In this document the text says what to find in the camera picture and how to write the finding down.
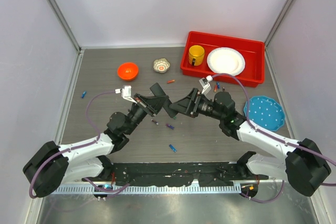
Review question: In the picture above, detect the red plastic bin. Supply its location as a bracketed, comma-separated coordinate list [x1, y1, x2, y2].
[180, 31, 265, 88]

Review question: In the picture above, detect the black remote control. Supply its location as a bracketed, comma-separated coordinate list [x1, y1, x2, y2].
[149, 82, 178, 119]

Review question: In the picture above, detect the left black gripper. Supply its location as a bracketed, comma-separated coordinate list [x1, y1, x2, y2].
[124, 93, 168, 135]

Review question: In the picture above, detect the blue polka dot plate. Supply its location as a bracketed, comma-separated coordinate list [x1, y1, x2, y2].
[243, 95, 285, 132]

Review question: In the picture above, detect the purple battery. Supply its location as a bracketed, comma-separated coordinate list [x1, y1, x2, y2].
[166, 123, 175, 130]

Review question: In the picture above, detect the white paper plate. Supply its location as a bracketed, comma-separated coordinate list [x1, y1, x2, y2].
[207, 47, 245, 76]

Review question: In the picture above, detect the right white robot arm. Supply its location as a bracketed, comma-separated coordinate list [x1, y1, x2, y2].
[169, 88, 331, 197]

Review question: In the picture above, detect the white slotted cable duct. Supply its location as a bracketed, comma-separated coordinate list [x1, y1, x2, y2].
[52, 182, 241, 195]

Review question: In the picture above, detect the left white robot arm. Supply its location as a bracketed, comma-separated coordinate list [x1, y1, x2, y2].
[23, 94, 169, 199]

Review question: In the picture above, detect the small patterned bowl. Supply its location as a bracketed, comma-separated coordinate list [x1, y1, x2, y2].
[153, 58, 171, 73]

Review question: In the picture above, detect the orange bowl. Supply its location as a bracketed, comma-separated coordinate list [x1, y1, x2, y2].
[117, 62, 139, 81]

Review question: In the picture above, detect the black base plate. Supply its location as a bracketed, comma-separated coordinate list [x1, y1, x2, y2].
[89, 162, 268, 187]

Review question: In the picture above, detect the blue battery near front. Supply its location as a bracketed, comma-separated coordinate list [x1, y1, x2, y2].
[169, 144, 177, 153]

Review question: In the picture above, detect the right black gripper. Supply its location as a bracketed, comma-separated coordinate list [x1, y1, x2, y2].
[170, 88, 225, 121]

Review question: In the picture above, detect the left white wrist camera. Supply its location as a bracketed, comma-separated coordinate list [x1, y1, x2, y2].
[114, 85, 136, 103]

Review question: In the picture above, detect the yellow mug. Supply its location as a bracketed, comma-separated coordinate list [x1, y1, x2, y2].
[188, 45, 205, 66]

